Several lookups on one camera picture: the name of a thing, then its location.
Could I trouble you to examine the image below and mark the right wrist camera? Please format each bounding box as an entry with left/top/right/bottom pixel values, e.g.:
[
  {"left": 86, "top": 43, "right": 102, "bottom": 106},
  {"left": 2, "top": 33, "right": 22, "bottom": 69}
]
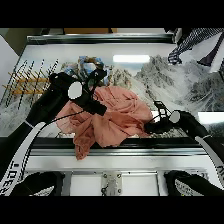
[{"left": 154, "top": 99, "right": 172, "bottom": 122}]

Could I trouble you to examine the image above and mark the silver frame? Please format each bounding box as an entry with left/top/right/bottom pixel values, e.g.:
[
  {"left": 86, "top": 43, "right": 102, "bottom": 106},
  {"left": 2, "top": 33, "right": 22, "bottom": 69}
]
[{"left": 20, "top": 33, "right": 224, "bottom": 197}]

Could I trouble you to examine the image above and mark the white garment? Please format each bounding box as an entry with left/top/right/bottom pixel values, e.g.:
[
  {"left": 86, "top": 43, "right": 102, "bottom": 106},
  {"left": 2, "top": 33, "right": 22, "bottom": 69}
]
[{"left": 188, "top": 31, "right": 224, "bottom": 74}]

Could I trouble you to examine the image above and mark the pink garment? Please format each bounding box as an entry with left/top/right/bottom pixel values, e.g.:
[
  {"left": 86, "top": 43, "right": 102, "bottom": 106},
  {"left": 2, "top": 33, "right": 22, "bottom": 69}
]
[{"left": 54, "top": 85, "right": 154, "bottom": 161}]

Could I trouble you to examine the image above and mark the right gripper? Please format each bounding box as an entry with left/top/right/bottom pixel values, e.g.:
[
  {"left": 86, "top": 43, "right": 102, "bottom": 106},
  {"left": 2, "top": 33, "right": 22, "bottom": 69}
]
[{"left": 143, "top": 119, "right": 173, "bottom": 135}]

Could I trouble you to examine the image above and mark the blue checked shirt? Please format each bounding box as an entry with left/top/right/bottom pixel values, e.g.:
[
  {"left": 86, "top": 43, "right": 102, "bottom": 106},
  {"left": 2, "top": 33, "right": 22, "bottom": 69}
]
[{"left": 61, "top": 55, "right": 113, "bottom": 88}]

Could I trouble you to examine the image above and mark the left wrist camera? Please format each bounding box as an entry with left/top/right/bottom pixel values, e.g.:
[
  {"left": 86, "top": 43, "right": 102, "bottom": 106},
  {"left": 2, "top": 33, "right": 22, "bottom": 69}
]
[{"left": 87, "top": 67, "right": 108, "bottom": 88}]

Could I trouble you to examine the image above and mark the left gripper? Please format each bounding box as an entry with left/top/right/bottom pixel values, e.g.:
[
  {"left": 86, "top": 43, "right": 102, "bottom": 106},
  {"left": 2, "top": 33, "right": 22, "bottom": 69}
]
[{"left": 79, "top": 94, "right": 108, "bottom": 117}]

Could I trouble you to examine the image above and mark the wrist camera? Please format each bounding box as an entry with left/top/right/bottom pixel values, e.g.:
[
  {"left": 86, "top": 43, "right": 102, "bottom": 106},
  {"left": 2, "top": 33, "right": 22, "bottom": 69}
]
[
  {"left": 154, "top": 99, "right": 172, "bottom": 122},
  {"left": 87, "top": 67, "right": 108, "bottom": 88}
]

